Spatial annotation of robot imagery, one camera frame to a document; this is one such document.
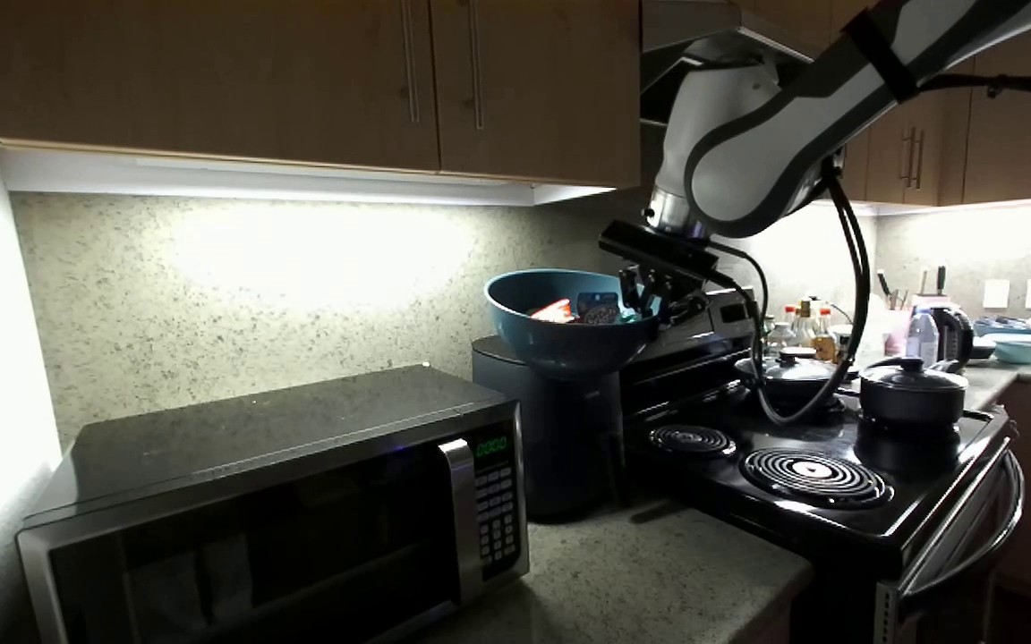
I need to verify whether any dark electric kettle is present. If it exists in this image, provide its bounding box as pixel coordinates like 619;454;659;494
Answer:
902;295;982;373

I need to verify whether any dark cylindrical container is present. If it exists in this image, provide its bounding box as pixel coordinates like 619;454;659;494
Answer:
468;336;627;525

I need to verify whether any stainless steel microwave oven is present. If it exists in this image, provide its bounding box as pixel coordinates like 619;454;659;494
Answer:
13;364;532;644

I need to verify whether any light blue bowl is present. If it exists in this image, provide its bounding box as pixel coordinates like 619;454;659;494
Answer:
988;332;1031;367

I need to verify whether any black electric stove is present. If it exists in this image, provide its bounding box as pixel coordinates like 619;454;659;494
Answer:
607;281;1031;644

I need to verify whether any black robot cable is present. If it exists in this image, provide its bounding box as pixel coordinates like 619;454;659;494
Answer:
706;160;877;431

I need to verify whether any black frying pan with lid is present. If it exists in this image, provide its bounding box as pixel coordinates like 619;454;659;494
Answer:
749;351;861;415

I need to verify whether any orange snack packet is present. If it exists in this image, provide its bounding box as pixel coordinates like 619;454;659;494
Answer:
527;297;579;328

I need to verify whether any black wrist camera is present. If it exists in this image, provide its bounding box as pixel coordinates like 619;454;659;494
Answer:
594;219;731;286

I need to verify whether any wooden upper cabinet door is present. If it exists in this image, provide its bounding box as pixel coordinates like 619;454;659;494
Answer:
959;11;1031;208
837;87;974;208
0;0;440;172
425;0;644;194

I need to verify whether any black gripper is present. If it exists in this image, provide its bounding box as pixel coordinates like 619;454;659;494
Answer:
616;260;711;328

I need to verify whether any orange bottle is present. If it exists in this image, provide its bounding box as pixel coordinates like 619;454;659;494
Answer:
807;297;842;364

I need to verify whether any black pot with lid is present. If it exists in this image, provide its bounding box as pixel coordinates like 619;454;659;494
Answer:
856;355;971;436

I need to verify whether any clear bottle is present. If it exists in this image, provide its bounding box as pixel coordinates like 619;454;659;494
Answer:
779;297;811;355

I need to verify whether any blue snack bag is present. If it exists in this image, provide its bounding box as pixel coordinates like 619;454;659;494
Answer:
569;286;631;328

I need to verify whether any under-cabinet light strip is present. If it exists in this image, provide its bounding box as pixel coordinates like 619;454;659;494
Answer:
0;138;619;215

